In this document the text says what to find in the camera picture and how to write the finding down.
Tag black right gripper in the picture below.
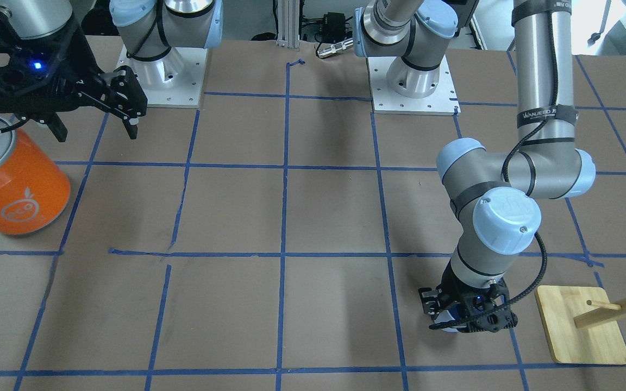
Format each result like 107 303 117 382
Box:
0 22 148 143

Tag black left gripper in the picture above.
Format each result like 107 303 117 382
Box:
419 266 518 332

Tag light blue cup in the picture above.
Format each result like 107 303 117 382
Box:
435 304 470 333

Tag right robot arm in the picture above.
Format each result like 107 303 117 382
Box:
0 1 223 143

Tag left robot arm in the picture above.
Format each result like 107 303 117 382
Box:
353 1 596 332

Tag wooden cup stand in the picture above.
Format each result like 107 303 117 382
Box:
536 285 626 365

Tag orange can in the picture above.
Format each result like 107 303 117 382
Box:
0 117 71 235

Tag black power adapter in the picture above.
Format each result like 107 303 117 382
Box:
320 12 346 41

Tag silver cylinder connector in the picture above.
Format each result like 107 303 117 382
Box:
316 38 354 59

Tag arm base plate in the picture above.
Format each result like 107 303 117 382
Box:
367 57 461 116
117 46 209 109

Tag aluminium frame post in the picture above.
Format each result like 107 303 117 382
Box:
273 0 302 51

